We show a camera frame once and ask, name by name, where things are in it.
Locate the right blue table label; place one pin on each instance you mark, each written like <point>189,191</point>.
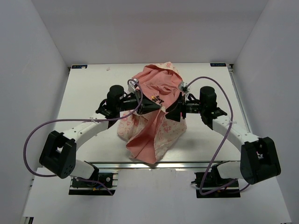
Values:
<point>218,65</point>

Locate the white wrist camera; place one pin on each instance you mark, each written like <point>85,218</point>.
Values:
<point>183,87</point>
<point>133,85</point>

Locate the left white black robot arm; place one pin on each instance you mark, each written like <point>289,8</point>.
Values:
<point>59,151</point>

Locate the pink Snoopy zip jacket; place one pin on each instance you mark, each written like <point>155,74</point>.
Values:
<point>149,136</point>

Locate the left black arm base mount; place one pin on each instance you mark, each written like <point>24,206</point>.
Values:
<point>104,185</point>

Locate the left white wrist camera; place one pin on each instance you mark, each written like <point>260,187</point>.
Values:
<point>133,85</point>

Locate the blue table label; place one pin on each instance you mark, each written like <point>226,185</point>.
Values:
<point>218,65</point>
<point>84,66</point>

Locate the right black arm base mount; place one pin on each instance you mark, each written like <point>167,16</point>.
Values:
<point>212,181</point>

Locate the left blue table label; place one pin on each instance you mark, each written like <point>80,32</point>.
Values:
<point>84,66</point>

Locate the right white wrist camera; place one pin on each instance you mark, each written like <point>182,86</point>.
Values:
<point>183,87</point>

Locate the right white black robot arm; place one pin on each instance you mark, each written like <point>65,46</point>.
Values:
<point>259,159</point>

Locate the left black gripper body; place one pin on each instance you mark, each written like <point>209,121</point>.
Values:
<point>132,102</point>

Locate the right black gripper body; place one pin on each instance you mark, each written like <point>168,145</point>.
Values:
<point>188,106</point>

